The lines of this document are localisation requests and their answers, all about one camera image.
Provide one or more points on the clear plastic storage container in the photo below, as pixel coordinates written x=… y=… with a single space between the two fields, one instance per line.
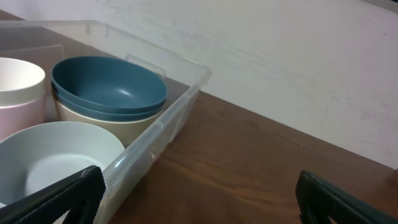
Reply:
x=46 y=42

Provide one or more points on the grey small bowl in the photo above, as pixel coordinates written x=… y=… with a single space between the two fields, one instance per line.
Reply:
x=39 y=156

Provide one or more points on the cream large bowl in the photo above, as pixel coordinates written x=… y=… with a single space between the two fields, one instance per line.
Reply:
x=126 y=132

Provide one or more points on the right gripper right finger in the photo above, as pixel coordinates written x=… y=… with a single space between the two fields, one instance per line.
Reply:
x=322 y=202

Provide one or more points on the blue bowl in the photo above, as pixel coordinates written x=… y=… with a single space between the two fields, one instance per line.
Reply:
x=105 y=116
x=108 y=84

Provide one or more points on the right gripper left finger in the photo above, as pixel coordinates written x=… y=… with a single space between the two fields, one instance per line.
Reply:
x=77 y=196

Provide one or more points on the cream cup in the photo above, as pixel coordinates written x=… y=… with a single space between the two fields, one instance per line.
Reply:
x=21 y=82

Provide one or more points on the pink cup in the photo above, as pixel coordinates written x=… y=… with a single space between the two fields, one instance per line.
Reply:
x=18 y=117

